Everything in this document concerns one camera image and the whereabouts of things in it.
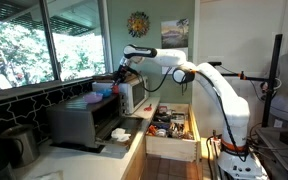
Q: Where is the small orange red object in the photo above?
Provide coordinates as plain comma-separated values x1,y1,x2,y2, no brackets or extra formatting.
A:
111,84,121,95

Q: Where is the purple plastic bowl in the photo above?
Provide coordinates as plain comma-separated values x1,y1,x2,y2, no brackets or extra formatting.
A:
82,91,104,105

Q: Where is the red packet in drawer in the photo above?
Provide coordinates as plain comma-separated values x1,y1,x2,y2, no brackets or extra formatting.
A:
147,124,158,137

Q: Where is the window frame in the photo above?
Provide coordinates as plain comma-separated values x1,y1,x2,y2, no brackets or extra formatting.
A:
0,0,114,98

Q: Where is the wooden base cabinet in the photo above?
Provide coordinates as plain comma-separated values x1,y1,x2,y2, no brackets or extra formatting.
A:
121,133,148,180

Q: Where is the metal pot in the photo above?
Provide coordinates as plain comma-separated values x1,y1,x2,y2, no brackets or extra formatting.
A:
0,123,41,168

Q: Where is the black upright stand pole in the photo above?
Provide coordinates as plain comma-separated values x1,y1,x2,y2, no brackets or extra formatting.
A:
261,33,284,129

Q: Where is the black boom rod orange clamp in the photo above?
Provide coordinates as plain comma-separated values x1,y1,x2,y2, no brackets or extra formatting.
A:
207,60,269,83

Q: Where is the open wooden drawer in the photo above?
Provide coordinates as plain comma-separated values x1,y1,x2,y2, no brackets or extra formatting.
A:
144,102,199,163

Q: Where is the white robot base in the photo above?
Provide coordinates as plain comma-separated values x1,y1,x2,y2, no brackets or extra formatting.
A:
216,150,269,180

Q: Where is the grey side table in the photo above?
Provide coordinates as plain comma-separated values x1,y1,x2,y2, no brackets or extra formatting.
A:
255,126,288,178

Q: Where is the landscape picture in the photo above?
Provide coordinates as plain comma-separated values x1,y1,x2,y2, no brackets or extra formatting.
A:
160,17,190,50

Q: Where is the silver black toaster oven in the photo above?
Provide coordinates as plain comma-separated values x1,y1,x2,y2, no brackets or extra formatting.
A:
46,93,145,150

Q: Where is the white microwave oven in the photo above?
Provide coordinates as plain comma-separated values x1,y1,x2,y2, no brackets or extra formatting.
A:
91,75,150,116

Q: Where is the white wall switch plate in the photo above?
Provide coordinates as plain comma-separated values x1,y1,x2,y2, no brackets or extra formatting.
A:
161,65,172,75

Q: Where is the blue plastic bowl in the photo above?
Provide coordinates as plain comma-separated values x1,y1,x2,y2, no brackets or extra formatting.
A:
98,87,114,99

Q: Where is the crumpled white paper towel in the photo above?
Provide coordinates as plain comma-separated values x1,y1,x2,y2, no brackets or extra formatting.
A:
110,127,132,143

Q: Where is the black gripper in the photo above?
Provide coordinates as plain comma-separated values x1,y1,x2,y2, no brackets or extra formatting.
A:
112,62,131,88

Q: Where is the colourful sun wall ornament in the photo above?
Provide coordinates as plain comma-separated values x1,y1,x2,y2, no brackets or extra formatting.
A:
126,10,151,39

